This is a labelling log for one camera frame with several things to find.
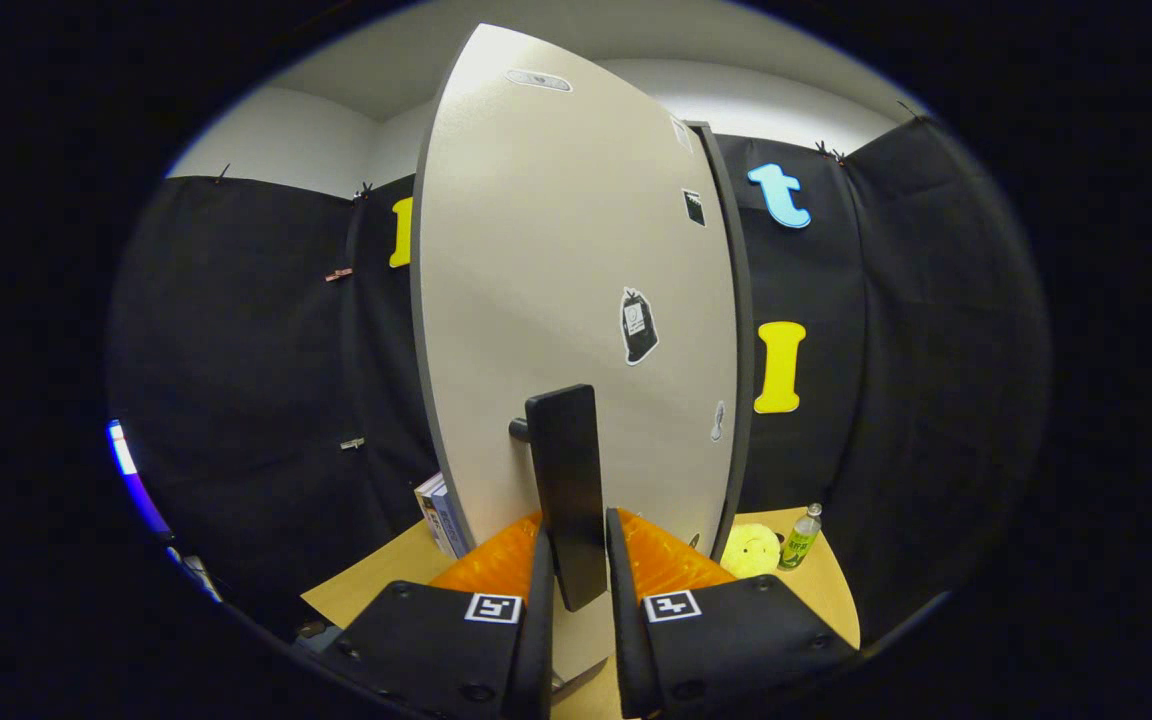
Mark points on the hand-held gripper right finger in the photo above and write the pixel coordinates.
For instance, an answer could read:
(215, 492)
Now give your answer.
(626, 650)

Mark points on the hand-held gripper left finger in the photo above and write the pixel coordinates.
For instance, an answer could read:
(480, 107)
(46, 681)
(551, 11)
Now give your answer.
(541, 640)

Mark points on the grey shoe cabinet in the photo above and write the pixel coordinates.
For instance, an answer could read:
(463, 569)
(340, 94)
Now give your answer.
(743, 330)

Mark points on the beige shoe cabinet door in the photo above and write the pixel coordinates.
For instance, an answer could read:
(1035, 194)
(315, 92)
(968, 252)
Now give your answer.
(556, 250)

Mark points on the yellow plush toy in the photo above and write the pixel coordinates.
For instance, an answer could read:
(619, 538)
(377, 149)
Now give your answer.
(748, 550)

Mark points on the white book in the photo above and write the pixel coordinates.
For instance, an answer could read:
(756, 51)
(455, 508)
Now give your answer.
(428, 505)

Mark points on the green bottle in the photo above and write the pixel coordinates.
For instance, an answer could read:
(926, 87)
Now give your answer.
(798, 545)

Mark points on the pink clip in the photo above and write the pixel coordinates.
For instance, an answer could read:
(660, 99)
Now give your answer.
(339, 274)

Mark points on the black backdrop cloth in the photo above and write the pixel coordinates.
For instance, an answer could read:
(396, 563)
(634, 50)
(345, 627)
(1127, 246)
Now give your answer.
(236, 350)

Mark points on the black binder clip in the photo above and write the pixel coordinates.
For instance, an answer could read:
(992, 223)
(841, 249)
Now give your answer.
(364, 190)
(223, 173)
(829, 152)
(909, 110)

